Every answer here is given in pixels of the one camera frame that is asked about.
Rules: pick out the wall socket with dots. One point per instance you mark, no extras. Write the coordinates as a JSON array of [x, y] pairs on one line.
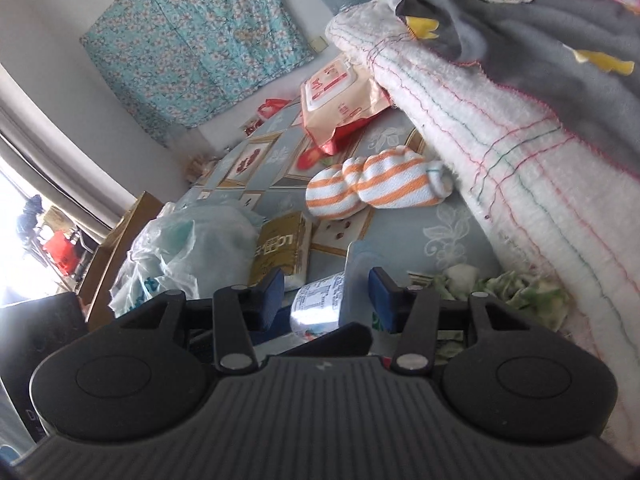
[[318, 44]]

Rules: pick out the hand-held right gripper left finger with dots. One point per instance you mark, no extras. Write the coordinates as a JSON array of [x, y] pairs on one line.
[[274, 292]]

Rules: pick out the orange striped towel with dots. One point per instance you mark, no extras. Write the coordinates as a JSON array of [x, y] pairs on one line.
[[390, 175]]

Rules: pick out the green floral cloth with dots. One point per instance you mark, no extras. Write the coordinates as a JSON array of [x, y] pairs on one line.
[[520, 290]]

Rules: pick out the grey blanket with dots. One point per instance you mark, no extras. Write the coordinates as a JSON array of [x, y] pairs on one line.
[[525, 50]]

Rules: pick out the white plastic bag with print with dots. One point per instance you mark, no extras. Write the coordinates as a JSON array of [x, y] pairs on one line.
[[200, 250]]

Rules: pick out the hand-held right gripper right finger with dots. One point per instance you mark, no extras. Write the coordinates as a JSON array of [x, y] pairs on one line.
[[382, 295]]

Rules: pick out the white stitched quilt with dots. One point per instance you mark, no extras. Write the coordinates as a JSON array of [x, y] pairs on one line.
[[500, 160]]

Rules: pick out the red plastic bag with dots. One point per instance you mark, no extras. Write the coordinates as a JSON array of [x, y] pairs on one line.
[[272, 106]]

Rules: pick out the brown cardboard box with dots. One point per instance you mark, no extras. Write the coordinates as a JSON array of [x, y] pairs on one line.
[[125, 230]]

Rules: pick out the pink wet wipes pack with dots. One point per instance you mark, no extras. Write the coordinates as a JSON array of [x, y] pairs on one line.
[[335, 90]]

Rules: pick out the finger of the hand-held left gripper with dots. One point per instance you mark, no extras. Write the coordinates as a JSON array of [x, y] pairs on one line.
[[345, 337]]

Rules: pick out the teal floral wall cloth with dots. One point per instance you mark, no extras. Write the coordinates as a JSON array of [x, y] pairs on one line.
[[200, 35]]

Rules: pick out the white curtain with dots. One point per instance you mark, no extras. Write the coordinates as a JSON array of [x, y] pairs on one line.
[[50, 150]]

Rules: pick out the gold tissue pack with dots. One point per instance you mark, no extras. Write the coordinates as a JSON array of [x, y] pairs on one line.
[[280, 245]]

